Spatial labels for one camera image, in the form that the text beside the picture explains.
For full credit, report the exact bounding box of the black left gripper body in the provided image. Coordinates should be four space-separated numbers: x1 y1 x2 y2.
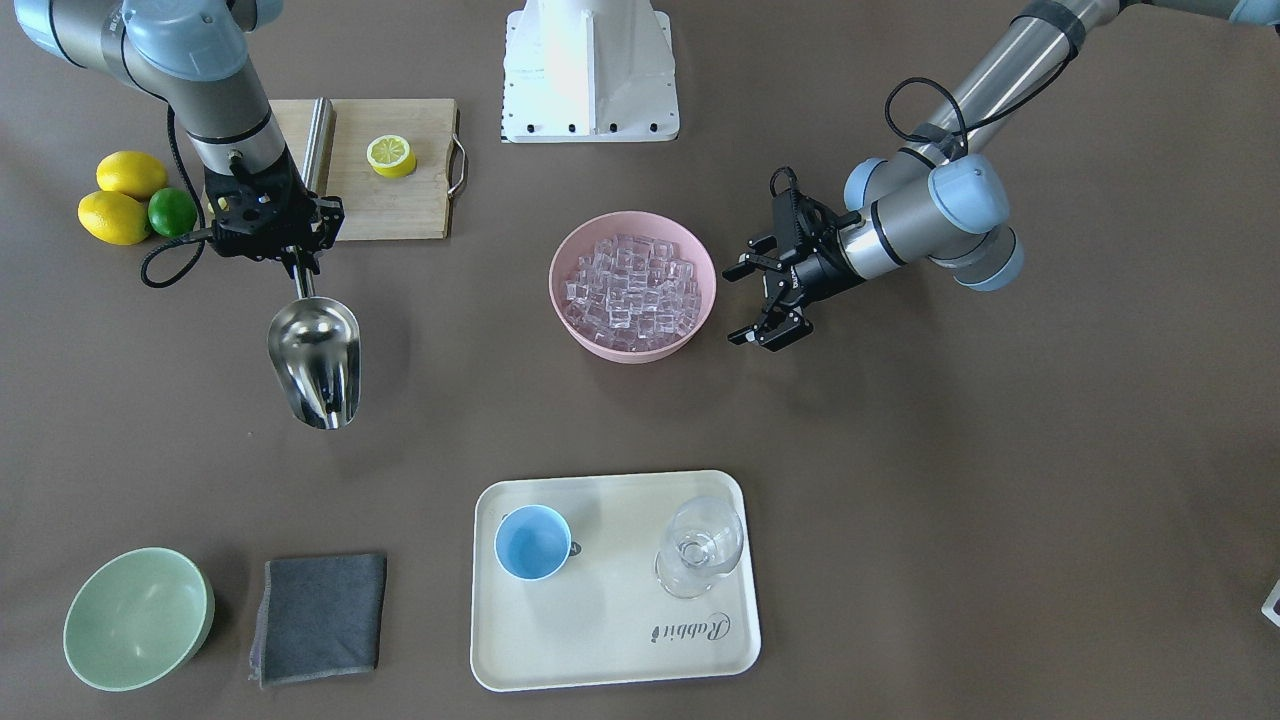
765 188 863 325

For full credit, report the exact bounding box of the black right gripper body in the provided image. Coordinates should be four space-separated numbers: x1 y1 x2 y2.
205 165 344 263

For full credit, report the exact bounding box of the metal ice scoop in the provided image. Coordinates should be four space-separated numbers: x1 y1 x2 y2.
268 265 361 430

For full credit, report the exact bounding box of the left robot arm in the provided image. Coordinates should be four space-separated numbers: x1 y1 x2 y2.
723 1 1126 351

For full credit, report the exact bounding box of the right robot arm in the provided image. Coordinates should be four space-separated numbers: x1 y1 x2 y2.
14 1 344 270

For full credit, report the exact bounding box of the ice cubes pile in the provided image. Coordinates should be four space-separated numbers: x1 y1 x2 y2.
550 234 707 352

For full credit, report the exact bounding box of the blue plastic cup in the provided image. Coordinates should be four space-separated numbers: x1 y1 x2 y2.
493 503 581 582

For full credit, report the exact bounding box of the metal muddler bar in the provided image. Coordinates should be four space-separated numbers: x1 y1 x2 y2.
301 97 337 195

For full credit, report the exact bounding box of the green lime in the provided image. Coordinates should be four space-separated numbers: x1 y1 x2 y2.
147 187 198 240

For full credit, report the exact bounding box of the pink bowl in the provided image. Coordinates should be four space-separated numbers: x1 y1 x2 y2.
548 211 716 364

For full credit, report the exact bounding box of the yellow lemon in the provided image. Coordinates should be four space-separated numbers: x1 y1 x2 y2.
95 150 169 202
77 190 152 246

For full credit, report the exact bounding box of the half lemon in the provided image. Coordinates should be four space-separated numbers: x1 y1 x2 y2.
365 135 417 179

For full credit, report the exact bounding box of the bamboo cutting board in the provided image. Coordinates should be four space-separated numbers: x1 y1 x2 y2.
271 97 465 242

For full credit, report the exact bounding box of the clear wine glass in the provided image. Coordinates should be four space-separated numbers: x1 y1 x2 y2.
655 496 748 600

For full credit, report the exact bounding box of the cream serving tray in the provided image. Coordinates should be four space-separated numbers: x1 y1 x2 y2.
470 469 762 692

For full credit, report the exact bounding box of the grey folded cloth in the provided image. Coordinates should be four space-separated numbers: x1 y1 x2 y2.
250 553 388 688

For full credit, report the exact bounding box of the green bowl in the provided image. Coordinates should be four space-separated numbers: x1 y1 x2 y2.
61 547 215 692

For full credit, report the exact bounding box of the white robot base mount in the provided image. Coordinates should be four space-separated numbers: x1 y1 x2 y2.
500 1 681 143

